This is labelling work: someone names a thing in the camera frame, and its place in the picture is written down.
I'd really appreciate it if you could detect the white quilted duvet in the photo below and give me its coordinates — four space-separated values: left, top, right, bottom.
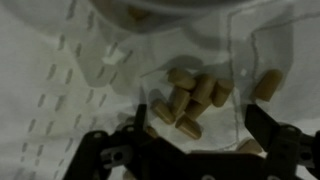
0 0 320 180

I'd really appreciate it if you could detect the small glass jar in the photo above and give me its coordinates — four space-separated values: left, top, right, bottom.
89 0 254 33

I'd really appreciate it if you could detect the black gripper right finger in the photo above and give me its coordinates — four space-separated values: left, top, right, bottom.
244 104 320 180

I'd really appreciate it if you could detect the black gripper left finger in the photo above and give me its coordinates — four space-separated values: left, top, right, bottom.
63 104 208 180

